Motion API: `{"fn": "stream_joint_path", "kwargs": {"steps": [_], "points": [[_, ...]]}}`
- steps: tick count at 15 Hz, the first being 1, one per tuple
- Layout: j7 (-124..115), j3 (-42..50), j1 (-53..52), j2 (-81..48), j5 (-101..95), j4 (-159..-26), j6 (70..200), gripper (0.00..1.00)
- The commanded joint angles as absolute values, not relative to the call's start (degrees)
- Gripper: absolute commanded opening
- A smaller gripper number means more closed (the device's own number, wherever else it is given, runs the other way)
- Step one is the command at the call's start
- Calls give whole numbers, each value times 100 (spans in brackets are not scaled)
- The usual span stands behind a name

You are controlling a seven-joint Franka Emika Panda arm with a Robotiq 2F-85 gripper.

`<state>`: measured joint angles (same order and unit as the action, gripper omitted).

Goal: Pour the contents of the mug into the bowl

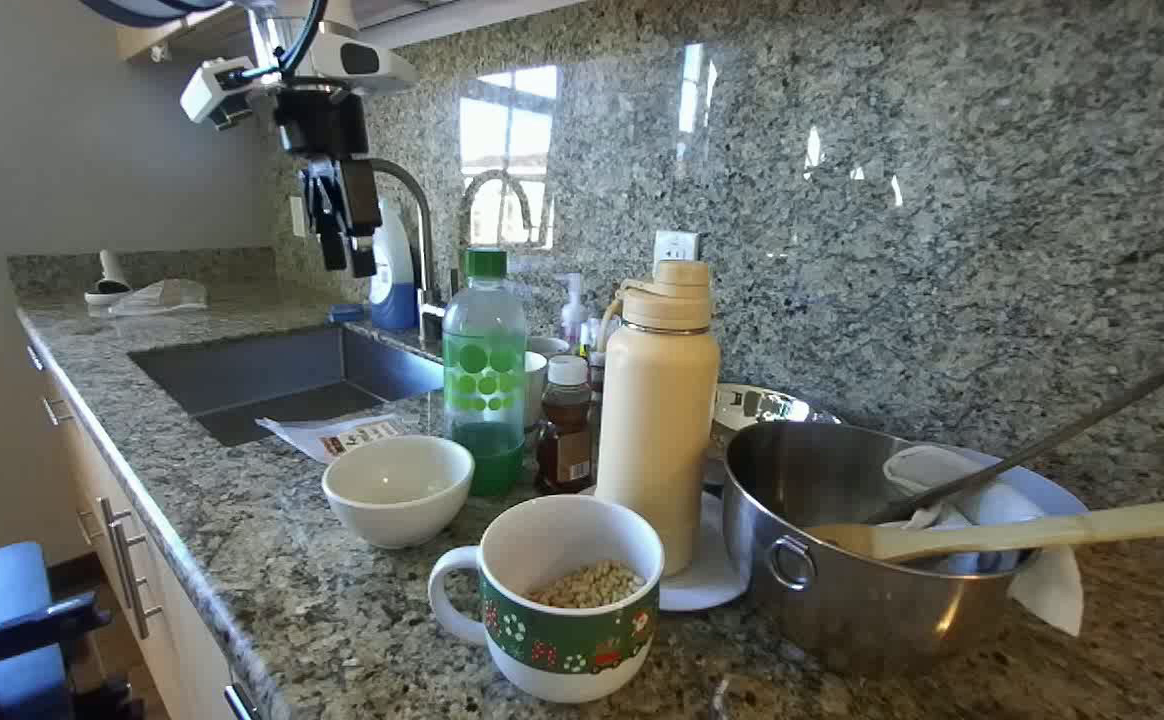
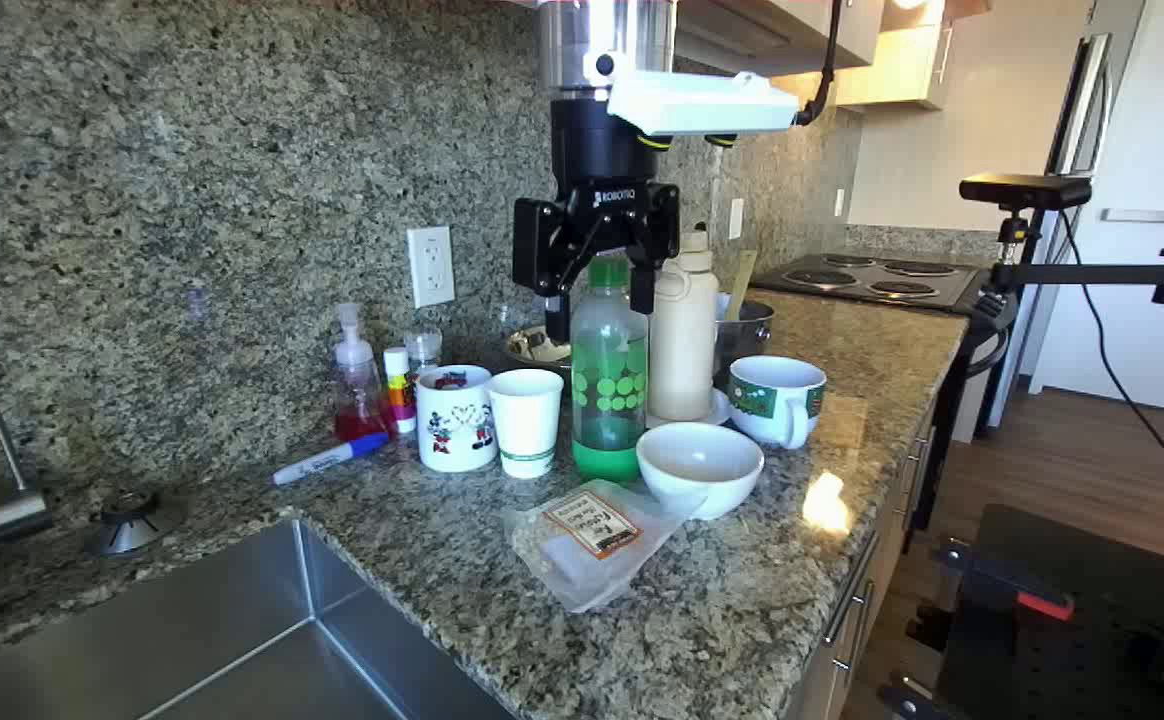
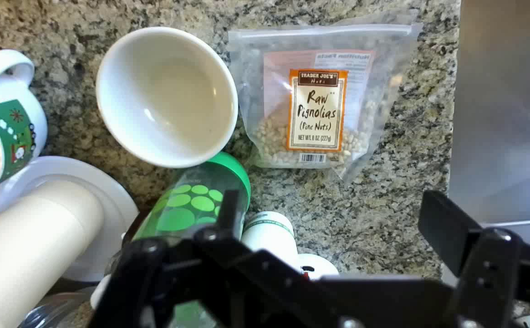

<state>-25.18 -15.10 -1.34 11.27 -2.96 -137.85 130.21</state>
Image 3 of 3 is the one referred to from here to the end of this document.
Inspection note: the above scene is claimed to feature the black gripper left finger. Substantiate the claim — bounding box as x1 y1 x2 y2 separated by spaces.
87 188 315 328

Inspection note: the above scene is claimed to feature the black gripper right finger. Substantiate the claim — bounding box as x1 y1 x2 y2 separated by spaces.
417 190 530 328

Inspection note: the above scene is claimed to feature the white ceramic bowl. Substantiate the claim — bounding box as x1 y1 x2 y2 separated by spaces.
95 26 240 171

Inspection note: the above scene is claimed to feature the white saucer plate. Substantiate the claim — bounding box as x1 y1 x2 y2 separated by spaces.
0 155 140 284

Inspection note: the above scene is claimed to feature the green dotted plastic bottle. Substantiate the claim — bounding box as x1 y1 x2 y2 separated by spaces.
131 151 253 328

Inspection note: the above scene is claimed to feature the stainless steel pot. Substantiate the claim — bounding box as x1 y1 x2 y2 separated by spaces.
16 284 98 328

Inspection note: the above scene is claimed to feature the white paper cup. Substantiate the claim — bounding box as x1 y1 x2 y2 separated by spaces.
240 210 297 261

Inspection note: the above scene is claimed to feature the cream insulated bottle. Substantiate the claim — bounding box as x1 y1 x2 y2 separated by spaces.
0 179 108 328

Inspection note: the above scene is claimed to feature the stainless steel sink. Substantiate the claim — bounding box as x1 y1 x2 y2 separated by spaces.
448 0 530 233

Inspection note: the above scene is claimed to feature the clear bag of nuts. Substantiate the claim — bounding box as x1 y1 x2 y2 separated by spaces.
226 22 424 179

